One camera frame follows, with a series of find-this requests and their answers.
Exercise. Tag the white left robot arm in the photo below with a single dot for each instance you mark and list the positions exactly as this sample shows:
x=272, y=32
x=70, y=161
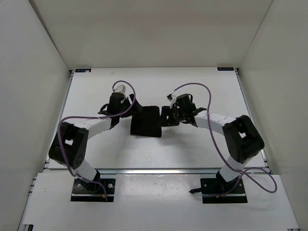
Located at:
x=69, y=145

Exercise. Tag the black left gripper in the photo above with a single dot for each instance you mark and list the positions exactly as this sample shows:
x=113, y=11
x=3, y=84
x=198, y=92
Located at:
x=137, y=109

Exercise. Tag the blue right corner label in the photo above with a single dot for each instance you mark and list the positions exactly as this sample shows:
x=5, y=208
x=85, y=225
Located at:
x=225, y=68

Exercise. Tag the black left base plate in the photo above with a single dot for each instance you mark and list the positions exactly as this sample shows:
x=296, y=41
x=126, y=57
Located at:
x=86, y=192

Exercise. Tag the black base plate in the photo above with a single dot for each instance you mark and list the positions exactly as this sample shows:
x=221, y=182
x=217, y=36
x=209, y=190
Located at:
x=86, y=192
x=214, y=192

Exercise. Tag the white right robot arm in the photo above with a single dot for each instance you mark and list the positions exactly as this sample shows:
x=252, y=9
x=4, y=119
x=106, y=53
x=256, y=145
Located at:
x=241, y=136

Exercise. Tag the blue left corner label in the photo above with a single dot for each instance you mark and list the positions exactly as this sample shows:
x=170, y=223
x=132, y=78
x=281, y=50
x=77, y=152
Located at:
x=82, y=70

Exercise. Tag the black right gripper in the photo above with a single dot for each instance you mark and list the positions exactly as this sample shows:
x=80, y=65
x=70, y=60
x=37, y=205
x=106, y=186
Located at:
x=167, y=111

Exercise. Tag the black skirt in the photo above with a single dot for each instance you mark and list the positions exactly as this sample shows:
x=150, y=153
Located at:
x=147, y=122

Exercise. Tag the blue corner label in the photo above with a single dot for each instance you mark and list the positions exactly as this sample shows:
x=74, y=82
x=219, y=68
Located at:
x=225, y=68
x=82, y=70

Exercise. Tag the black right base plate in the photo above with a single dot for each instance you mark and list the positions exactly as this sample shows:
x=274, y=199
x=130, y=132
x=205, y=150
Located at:
x=214, y=192

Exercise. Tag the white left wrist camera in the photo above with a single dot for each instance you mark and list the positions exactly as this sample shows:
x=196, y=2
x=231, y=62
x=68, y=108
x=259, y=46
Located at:
x=120, y=89

